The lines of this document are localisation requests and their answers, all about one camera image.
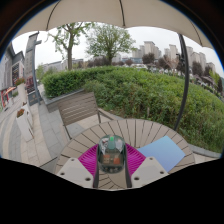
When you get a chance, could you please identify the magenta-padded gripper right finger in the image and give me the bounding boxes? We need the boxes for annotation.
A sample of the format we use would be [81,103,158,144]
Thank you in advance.
[123,142,170,189]

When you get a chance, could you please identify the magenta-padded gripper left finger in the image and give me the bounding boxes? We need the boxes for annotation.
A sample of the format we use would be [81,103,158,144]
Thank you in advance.
[54,143,100,190]

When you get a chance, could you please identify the blue mouse pad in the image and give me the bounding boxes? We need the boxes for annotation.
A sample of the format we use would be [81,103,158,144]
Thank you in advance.
[136,134,187,173]

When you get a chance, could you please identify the grey slatted outdoor chair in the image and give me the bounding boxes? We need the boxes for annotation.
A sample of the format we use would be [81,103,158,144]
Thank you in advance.
[57,91,116,141]

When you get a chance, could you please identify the white planter box with flowers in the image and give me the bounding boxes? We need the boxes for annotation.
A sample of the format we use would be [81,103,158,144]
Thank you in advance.
[15,106,34,143]
[14,77,28,104]

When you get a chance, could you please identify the green trimmed hedge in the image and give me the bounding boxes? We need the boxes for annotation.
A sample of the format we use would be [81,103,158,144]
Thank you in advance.
[41,65,224,154]

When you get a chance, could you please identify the dark curved parasol pole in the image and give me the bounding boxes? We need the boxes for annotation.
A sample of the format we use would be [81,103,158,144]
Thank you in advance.
[173,33,191,132]

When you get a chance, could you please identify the shopfront with red signs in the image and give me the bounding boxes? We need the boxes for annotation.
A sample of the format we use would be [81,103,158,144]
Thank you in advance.
[0,43,26,111]

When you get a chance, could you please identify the thin sparse-leaved tree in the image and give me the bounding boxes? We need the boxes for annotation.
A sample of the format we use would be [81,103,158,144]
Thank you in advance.
[46,22,96,71]

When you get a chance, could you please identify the tall grey sign pylon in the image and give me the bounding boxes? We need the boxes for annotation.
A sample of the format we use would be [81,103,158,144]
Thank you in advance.
[23,32,44,107]

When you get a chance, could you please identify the distant apartment buildings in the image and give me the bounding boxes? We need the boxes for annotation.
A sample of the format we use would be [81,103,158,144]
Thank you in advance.
[41,40,218,76]

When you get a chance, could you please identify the round leafy green tree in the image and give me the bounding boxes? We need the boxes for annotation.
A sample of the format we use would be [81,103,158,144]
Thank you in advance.
[85,23,138,67]

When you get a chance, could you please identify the beige parasol canopy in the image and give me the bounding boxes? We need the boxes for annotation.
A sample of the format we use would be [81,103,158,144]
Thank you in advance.
[14,0,214,49]

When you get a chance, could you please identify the low grey stone wall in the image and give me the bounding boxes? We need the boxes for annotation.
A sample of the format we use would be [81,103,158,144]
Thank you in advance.
[43,88,86,113]

